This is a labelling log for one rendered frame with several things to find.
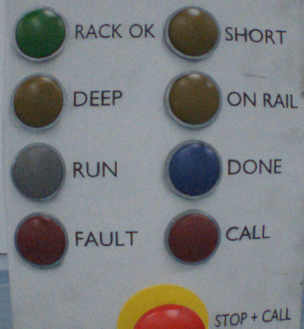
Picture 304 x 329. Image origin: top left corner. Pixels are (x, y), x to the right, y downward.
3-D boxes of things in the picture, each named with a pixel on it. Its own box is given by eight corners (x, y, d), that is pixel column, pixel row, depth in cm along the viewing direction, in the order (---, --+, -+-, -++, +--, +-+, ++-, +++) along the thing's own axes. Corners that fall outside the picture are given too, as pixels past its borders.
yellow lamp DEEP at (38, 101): (63, 128, 33) (65, 73, 33) (11, 129, 33) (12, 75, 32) (63, 127, 34) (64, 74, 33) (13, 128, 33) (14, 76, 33)
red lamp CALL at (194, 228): (219, 263, 35) (222, 212, 35) (168, 266, 35) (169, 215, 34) (216, 260, 36) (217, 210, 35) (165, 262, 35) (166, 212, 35)
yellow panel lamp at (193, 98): (223, 126, 34) (222, 73, 34) (169, 126, 34) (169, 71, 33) (218, 125, 35) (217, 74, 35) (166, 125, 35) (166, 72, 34)
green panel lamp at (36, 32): (65, 57, 33) (67, 6, 32) (13, 59, 32) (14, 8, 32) (65, 58, 33) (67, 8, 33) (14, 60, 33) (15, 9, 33)
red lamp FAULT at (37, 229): (68, 268, 34) (65, 217, 33) (17, 267, 33) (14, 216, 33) (68, 264, 35) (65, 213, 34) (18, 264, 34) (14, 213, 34)
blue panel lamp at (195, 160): (222, 196, 35) (223, 142, 34) (169, 198, 34) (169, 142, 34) (218, 194, 35) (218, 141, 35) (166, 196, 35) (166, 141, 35)
